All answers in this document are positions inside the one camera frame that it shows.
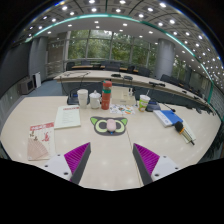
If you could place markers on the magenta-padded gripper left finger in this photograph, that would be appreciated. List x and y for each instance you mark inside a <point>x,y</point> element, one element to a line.
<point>77,156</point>

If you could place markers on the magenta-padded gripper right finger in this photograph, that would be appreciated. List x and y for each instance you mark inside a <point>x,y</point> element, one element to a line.
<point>147,158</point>

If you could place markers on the cat face mouse pad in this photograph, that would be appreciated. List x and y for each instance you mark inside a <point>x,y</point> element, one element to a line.
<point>99,126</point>

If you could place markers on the booklet with fan picture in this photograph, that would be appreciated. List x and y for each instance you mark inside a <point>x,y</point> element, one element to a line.
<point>41,141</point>

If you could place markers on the white printed paper document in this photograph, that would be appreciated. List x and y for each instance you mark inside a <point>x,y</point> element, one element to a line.
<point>67,117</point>

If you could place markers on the black and yellow microphone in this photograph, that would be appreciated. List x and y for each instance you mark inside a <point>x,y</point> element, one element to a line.
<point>180,127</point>

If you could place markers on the blue and white book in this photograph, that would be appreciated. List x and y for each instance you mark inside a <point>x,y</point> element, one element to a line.
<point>168,118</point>

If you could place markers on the printed paper cup with straw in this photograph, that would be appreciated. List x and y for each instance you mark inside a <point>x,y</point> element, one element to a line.
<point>144,103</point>

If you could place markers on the colourful sticker sheet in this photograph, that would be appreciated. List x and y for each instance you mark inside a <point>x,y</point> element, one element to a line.
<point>121,109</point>

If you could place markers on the white lidded mug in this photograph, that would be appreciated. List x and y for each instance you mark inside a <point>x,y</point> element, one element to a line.
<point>95,101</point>

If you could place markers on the stacked white paper cups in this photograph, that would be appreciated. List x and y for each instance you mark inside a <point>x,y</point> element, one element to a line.
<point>82,98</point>

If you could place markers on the white cardboard box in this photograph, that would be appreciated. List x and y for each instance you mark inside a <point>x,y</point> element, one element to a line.
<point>124,96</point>

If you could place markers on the red drink bottle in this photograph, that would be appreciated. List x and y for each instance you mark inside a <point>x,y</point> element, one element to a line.
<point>106,96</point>

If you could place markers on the long curved conference table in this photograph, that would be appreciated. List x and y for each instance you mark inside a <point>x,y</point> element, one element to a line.
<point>96,76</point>

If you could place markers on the dark office chairs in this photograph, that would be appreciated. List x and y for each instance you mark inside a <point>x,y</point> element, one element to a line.
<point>143,71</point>

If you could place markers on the ceiling lights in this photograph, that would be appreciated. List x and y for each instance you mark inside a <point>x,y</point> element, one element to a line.
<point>96,21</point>

